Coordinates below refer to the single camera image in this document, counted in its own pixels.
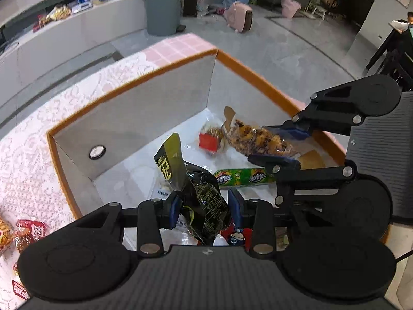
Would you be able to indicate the red packet with white print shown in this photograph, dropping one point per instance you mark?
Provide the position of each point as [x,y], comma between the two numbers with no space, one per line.
[21,289]

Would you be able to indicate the clear packet of orange snacks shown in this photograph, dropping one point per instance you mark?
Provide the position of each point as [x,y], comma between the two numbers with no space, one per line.
[255,139]

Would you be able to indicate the grey curved counter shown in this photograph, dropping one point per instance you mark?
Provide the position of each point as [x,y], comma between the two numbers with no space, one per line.
[64,45]

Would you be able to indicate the white step stool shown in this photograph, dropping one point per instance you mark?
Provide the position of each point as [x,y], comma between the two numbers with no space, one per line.
[316,9]

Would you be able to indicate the pink checked table cover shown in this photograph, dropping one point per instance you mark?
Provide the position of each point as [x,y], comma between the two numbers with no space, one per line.
[180,46]

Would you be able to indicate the pink heater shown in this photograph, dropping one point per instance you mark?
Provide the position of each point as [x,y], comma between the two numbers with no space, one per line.
[238,17]

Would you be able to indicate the green sausage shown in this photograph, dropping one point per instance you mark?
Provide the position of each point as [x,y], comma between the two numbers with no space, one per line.
[242,177]

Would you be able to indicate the orange-red snack packet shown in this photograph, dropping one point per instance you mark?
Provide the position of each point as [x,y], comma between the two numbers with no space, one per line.
[6,235]

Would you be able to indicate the dark red snack packet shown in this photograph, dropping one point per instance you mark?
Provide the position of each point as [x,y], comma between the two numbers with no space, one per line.
[30,234]

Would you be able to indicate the grey trash bin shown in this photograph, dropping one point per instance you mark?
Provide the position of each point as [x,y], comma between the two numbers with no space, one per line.
[163,9]

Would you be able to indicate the pile of snack packets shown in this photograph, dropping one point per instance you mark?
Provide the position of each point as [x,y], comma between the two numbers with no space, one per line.
[55,16]

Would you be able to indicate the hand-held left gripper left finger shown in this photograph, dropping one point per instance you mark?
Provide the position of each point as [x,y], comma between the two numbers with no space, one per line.
[176,208]

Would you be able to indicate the red cartoon snack packet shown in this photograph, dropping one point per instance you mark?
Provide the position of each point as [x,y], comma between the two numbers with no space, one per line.
[237,235]

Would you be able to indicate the pink bucket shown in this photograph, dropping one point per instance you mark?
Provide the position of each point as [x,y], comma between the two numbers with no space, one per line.
[290,8]

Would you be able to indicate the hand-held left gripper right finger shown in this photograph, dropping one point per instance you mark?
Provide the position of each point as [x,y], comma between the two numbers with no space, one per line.
[234,205]

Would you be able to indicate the black snack packet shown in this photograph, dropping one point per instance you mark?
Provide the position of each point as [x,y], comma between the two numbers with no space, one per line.
[203,197]

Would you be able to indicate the white snack packet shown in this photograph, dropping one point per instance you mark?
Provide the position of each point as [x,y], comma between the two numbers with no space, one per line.
[161,193]

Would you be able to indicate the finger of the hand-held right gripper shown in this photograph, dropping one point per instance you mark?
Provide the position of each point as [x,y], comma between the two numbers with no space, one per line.
[277,161]
[296,132]

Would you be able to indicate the small clear packet of nuts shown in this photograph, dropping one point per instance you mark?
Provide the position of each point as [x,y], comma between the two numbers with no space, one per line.
[209,139]

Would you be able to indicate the orange storage box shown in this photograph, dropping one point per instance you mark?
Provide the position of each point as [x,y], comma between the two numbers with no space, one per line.
[145,119]

